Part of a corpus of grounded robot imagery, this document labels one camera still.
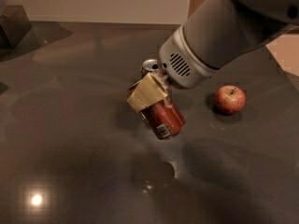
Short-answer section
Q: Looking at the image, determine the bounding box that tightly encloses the silver green soda can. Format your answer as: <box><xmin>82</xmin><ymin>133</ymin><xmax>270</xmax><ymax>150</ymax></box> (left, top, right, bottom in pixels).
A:
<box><xmin>140</xmin><ymin>59</ymin><xmax>159</xmax><ymax>77</ymax></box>

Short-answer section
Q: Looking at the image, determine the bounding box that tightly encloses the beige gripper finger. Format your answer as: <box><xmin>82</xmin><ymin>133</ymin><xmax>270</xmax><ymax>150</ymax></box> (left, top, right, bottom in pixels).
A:
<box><xmin>127</xmin><ymin>72</ymin><xmax>170</xmax><ymax>112</ymax></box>

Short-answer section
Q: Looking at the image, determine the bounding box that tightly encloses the red apple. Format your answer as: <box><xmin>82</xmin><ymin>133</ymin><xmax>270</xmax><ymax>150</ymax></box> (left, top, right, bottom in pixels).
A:
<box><xmin>215</xmin><ymin>85</ymin><xmax>246</xmax><ymax>115</ymax></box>

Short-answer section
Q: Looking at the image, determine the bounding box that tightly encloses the red coke can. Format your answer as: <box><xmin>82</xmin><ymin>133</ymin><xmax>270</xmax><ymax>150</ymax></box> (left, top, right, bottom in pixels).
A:
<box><xmin>139</xmin><ymin>95</ymin><xmax>185</xmax><ymax>140</ymax></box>

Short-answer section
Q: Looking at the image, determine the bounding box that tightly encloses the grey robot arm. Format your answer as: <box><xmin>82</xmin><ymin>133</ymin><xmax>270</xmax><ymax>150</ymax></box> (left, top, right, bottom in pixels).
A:
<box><xmin>128</xmin><ymin>0</ymin><xmax>299</xmax><ymax>112</ymax></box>

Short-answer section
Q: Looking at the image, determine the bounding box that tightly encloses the dark box at left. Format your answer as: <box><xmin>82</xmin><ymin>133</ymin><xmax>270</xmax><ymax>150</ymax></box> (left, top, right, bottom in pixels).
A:
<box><xmin>0</xmin><ymin>6</ymin><xmax>32</xmax><ymax>49</ymax></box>

